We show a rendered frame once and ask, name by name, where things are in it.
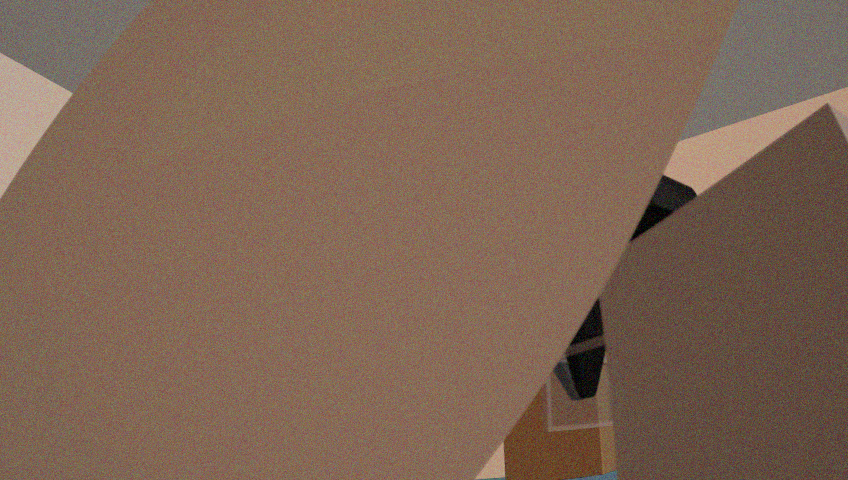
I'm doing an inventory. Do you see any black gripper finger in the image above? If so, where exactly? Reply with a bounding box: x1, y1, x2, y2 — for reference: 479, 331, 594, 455
566, 296, 606, 398

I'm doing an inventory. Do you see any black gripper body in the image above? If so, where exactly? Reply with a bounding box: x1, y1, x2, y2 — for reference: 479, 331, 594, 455
628, 175, 697, 243

